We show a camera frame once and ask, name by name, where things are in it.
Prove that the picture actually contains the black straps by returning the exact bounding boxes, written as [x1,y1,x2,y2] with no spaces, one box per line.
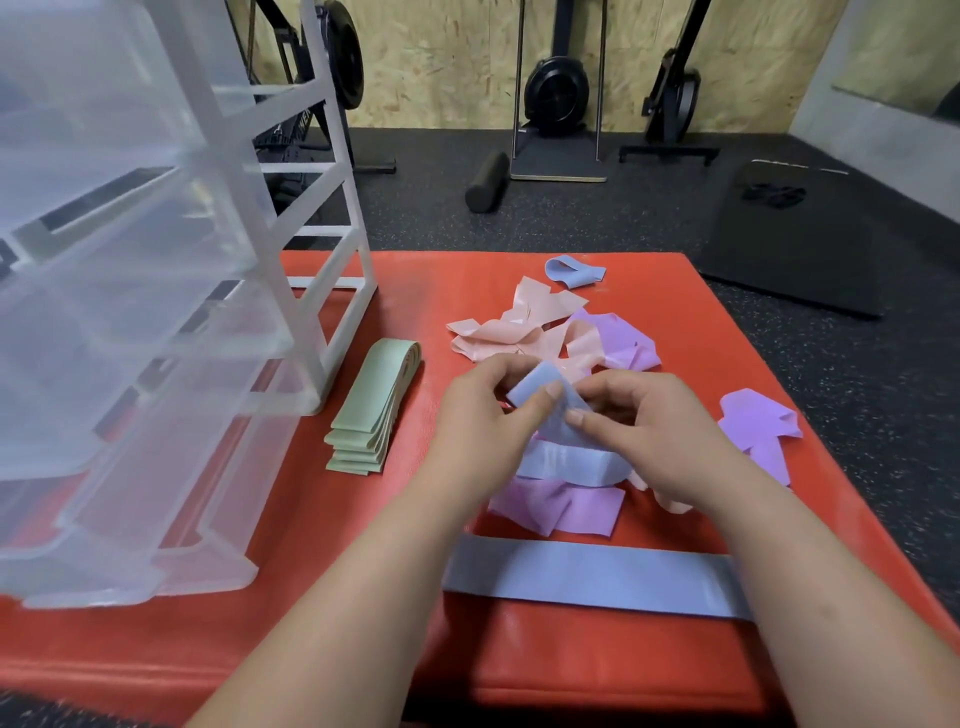
[740,182,808,209]

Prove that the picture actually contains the translucent plastic drawer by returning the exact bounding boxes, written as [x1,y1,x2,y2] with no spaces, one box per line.
[153,412,301,598]
[0,352,324,609]
[0,0,204,234]
[0,168,294,481]

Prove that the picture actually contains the pile of mixed resistance bands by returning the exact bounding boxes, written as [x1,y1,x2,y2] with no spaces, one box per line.
[446,275,804,538]

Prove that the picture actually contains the person's right hand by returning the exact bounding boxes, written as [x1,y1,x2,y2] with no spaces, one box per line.
[563,368,760,519]

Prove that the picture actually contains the wall mirror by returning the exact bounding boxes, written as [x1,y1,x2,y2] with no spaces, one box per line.
[832,0,960,121]

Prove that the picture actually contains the stack of green bands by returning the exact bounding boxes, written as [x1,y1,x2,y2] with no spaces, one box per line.
[324,338,424,477]

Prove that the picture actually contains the red soft plyo box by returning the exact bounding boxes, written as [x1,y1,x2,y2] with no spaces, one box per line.
[0,251,960,728]

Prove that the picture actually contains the person's left hand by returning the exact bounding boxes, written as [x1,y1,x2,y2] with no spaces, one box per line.
[416,353,565,515]

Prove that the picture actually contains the black upright rowing machine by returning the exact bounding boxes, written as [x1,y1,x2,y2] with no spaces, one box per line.
[618,0,721,166]

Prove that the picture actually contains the black ski machine with stand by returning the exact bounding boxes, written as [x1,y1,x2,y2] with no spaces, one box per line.
[509,0,610,184]

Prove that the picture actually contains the person's right forearm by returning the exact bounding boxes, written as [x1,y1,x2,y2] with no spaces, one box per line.
[704,479,960,728]

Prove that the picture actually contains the person's left forearm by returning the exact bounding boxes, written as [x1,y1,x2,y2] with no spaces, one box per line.
[187,479,489,728]

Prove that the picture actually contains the clear plastic drawer unit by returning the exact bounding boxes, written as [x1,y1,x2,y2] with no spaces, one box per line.
[0,0,379,418]

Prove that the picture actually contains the black exercise mat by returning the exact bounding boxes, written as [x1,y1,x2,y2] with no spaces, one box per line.
[697,158,886,320]

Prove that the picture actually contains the black foam roller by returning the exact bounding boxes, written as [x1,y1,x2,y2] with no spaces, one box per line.
[464,151,511,215]

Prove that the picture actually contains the stack of blue bands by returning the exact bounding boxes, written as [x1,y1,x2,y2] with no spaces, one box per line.
[442,534,755,622]

